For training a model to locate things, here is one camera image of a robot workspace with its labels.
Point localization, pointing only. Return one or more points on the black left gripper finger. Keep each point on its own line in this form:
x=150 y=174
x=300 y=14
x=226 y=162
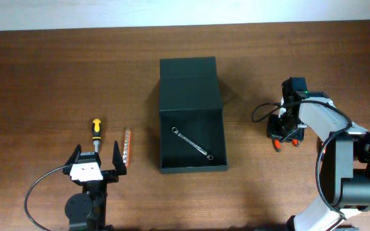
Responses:
x=117 y=160
x=71 y=160

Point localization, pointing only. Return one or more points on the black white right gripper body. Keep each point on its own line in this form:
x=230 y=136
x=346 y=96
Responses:
x=284 y=127

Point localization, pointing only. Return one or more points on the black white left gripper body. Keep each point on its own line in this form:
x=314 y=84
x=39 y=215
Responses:
x=109 y=176

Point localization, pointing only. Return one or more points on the small orange-handled cutting pliers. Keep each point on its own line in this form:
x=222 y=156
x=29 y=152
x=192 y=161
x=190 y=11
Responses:
x=277 y=145

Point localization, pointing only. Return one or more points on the chrome double ring wrench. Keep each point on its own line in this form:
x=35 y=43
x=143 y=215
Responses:
x=197 y=147

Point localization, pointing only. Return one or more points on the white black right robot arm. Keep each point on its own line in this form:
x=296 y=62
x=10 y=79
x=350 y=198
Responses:
x=342 y=169

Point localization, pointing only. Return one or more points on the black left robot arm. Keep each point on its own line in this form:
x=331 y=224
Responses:
x=87 y=210

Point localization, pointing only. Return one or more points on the yellow black screwdriver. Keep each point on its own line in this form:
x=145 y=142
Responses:
x=96 y=129

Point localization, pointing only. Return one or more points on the black open gift box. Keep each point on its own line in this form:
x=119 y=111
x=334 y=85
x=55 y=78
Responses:
x=190 y=99

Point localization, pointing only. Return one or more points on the orange socket bit rail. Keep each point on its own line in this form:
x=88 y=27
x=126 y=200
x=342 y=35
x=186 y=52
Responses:
x=126 y=147

